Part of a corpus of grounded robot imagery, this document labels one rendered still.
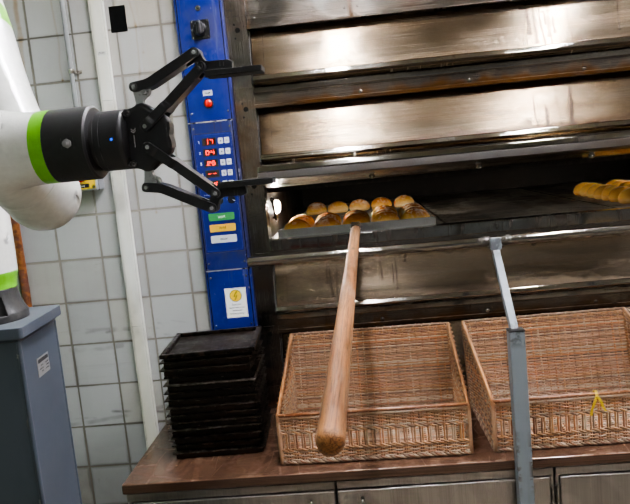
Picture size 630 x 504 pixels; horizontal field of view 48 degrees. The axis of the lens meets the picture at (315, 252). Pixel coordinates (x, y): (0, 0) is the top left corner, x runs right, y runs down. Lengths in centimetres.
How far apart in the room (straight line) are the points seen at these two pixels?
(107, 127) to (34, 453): 71
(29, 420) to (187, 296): 124
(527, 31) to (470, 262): 78
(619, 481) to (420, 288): 85
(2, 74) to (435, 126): 157
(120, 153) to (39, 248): 180
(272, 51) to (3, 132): 162
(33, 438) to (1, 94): 61
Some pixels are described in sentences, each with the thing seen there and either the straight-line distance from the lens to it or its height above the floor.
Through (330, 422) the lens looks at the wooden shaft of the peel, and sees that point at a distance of 74.
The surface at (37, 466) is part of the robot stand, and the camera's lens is 143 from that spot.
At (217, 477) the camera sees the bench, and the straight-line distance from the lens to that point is 213.
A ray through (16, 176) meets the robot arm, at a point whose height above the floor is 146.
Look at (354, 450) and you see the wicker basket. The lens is 211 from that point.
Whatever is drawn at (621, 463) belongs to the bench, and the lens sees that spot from 219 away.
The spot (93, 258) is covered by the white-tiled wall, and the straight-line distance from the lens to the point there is 262.
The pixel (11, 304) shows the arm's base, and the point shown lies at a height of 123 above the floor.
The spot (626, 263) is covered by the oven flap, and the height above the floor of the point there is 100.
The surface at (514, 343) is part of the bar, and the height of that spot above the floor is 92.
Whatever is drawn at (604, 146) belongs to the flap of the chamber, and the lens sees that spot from 241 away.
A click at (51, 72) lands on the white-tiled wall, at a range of 266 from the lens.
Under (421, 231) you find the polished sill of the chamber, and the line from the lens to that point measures 245.
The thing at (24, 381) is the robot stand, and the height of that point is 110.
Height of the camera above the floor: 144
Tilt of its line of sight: 7 degrees down
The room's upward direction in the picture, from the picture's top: 6 degrees counter-clockwise
